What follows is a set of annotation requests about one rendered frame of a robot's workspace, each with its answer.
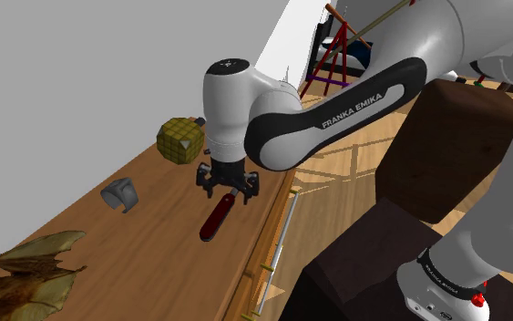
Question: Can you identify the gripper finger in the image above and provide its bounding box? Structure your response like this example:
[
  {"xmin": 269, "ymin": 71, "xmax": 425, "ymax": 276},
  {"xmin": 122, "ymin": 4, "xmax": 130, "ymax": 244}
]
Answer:
[
  {"xmin": 195, "ymin": 161, "xmax": 216, "ymax": 200},
  {"xmin": 237, "ymin": 171, "xmax": 261, "ymax": 206}
]

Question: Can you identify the red pocket knife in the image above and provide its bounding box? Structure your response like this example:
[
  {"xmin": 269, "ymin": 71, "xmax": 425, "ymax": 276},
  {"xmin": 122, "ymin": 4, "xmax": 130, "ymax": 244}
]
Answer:
[{"xmin": 199, "ymin": 188, "xmax": 241, "ymax": 243}]

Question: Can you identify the dark brown block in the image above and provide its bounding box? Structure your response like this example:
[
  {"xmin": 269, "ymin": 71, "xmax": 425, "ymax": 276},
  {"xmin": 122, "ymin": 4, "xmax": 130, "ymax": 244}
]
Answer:
[{"xmin": 374, "ymin": 78, "xmax": 513, "ymax": 225}]

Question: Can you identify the yellow-green faceted cube ball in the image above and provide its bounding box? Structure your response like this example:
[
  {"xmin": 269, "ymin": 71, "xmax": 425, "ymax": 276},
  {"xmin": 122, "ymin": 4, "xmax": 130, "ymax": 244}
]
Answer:
[{"xmin": 156, "ymin": 117, "xmax": 207, "ymax": 166}]

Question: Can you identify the red tripod frame with poles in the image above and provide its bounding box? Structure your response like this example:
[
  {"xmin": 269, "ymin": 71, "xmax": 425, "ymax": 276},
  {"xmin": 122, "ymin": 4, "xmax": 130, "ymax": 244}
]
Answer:
[{"xmin": 299, "ymin": 0, "xmax": 417, "ymax": 99}]

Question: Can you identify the grey cuff ring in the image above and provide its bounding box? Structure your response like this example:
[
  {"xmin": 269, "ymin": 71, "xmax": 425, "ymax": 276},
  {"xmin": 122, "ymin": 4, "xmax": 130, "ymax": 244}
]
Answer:
[{"xmin": 99, "ymin": 176, "xmax": 140, "ymax": 214}]

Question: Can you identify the brown winged dragon figure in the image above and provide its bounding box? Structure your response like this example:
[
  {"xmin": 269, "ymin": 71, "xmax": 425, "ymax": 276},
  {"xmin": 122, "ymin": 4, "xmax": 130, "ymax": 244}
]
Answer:
[{"xmin": 0, "ymin": 229, "xmax": 88, "ymax": 321}]

